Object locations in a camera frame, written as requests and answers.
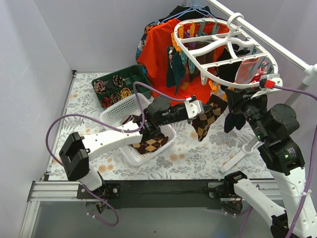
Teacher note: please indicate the orange t-shirt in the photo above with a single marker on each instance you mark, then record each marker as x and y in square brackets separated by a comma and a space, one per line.
[154, 58]

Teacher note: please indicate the teal green sock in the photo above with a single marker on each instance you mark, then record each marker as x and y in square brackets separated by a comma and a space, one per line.
[176, 70]

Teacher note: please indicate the white plastic basket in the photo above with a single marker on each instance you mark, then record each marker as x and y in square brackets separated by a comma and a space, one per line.
[129, 106]

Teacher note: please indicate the blue wire hanger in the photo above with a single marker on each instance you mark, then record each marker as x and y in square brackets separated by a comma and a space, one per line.
[183, 13]

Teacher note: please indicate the floral table mat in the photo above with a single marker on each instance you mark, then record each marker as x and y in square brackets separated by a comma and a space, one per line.
[185, 158]

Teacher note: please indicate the pink patterned sock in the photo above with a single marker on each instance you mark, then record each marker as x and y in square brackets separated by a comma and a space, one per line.
[244, 71]

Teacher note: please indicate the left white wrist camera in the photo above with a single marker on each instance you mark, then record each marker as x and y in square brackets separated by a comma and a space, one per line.
[194, 107]

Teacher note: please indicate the dark patterned shirt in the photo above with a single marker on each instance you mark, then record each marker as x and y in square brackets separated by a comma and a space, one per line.
[142, 44]

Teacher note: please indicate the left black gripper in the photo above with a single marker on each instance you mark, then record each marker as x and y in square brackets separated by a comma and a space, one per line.
[206, 109]

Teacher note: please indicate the navy blue sock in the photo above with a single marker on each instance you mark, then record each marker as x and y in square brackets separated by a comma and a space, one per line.
[234, 121]

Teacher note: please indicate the black striped sock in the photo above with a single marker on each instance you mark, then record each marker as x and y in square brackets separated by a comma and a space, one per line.
[228, 72]

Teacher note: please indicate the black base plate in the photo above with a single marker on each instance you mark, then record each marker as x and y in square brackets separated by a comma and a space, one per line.
[204, 193]

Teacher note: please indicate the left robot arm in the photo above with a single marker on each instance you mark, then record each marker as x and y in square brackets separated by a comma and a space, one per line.
[143, 133]

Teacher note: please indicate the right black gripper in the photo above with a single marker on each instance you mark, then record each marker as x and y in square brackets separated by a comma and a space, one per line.
[237, 99]

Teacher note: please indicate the brown argyle sock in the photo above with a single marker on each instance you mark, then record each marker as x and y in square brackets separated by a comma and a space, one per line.
[150, 145]
[203, 122]

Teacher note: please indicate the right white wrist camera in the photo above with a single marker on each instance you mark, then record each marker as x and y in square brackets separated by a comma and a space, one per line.
[267, 83]

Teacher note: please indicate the white clothes rack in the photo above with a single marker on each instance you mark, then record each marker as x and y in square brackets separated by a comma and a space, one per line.
[292, 24]

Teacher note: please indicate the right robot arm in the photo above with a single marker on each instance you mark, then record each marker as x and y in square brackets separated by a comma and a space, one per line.
[283, 157]

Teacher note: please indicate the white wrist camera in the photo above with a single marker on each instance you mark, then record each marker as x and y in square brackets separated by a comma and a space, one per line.
[194, 107]
[267, 83]

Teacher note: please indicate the white sock clip hanger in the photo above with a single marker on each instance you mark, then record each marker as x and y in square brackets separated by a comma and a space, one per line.
[208, 43]

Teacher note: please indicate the green divided organizer tray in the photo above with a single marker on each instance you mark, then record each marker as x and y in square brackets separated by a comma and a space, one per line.
[113, 87]

